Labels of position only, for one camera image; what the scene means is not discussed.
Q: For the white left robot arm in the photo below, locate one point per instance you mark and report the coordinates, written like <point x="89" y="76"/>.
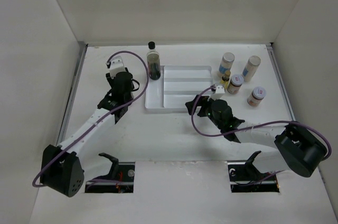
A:
<point x="62" y="168"/>

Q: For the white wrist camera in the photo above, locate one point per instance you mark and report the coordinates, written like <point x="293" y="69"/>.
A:
<point x="217" y="89"/>
<point x="115" y="65"/>

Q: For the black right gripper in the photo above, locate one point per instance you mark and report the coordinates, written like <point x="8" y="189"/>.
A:
<point x="203" y="102"/>

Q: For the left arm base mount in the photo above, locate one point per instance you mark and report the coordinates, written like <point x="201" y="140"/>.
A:
<point x="111" y="176"/>

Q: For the red label orange spice jar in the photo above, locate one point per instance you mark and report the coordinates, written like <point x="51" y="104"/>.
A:
<point x="256" y="96"/>

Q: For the white tiered organizer tray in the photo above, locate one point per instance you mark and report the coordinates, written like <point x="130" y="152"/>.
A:
<point x="176" y="86"/>

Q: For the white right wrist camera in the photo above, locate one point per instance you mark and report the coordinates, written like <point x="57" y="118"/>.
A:
<point x="217" y="89"/>

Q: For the silver lid white spice jar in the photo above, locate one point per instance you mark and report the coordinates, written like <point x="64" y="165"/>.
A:
<point x="251" y="67"/>

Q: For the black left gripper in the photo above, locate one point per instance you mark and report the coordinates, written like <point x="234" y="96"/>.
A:
<point x="110" y="79"/>

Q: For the small brown yellow label bottle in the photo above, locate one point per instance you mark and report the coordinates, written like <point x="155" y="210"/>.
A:
<point x="225" y="79"/>

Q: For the tall dark sauce bottle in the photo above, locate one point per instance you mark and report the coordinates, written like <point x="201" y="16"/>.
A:
<point x="153" y="61"/>

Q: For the silver lid blue label jar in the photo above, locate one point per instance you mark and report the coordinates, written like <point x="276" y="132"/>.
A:
<point x="226" y="63"/>

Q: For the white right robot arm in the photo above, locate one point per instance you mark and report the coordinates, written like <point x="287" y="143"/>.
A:
<point x="293" y="146"/>

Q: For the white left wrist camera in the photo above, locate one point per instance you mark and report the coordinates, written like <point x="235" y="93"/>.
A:
<point x="115" y="65"/>

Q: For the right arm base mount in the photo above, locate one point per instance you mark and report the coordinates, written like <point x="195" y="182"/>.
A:
<point x="245" y="178"/>

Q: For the red label brown spice jar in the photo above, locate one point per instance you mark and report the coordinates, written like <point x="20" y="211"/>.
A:
<point x="235" y="83"/>

